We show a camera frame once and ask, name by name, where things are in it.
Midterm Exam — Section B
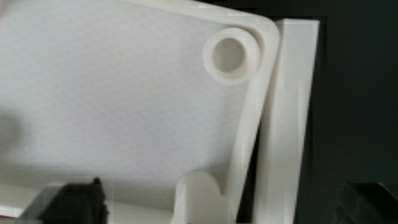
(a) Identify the white U-shaped fence frame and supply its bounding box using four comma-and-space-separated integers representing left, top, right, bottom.
251, 19, 319, 224

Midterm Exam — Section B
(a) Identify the white desk top tray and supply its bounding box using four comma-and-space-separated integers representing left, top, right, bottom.
0, 0, 278, 224

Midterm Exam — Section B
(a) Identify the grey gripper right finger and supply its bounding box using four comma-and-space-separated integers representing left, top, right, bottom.
338, 182, 398, 224

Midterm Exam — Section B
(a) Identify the white desk leg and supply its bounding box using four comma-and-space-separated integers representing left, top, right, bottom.
170, 171, 230, 224

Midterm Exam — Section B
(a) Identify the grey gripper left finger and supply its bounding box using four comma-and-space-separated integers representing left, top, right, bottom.
19, 178, 108, 224

